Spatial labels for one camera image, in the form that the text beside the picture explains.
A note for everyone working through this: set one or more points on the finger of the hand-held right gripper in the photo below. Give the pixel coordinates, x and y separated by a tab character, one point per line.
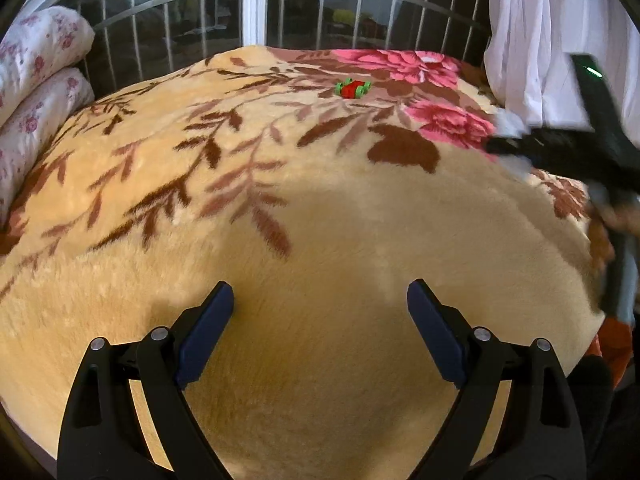
550	147

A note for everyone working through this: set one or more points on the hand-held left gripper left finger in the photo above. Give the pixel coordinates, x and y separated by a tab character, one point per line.
205	335

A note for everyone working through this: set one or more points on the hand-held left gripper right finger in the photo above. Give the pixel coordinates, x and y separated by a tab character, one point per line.
435	335

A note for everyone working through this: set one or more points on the orange plastic bin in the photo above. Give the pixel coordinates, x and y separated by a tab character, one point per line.
612	350

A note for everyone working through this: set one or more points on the person's right hand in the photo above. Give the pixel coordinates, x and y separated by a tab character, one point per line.
607	222

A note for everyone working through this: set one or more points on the white curtain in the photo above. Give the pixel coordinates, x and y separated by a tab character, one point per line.
535	35

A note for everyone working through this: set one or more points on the beige floral plush blanket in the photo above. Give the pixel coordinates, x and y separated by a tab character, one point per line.
310	240

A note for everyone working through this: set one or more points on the green and red toy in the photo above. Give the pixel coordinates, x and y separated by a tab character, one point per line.
352	88

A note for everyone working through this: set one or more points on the folded pink floral quilt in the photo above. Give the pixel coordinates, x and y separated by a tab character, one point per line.
35	90

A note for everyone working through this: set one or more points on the metal window railing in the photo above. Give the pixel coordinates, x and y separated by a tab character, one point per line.
165	20

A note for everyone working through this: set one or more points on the white window frame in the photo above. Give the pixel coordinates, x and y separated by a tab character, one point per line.
255	2

